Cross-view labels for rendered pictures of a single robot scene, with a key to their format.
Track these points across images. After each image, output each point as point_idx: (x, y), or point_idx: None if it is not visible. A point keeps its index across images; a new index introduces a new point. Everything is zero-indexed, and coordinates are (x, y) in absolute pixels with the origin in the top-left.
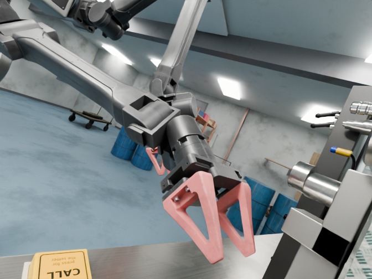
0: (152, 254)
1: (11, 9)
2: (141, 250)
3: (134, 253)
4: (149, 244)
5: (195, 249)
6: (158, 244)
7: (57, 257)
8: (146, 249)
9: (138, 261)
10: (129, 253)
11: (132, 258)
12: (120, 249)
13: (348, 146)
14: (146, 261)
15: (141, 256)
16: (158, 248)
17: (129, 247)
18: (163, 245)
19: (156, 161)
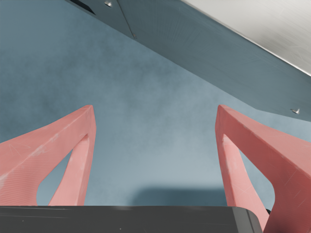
0: (258, 5)
1: None
2: (268, 30)
3: (290, 34)
4: (233, 31)
5: None
6: (214, 15)
7: None
8: (256, 25)
9: (300, 16)
10: (298, 43)
11: (303, 29)
12: (304, 62)
13: None
14: (286, 2)
15: (282, 20)
16: (229, 7)
17: (285, 53)
18: (206, 3)
19: (238, 193)
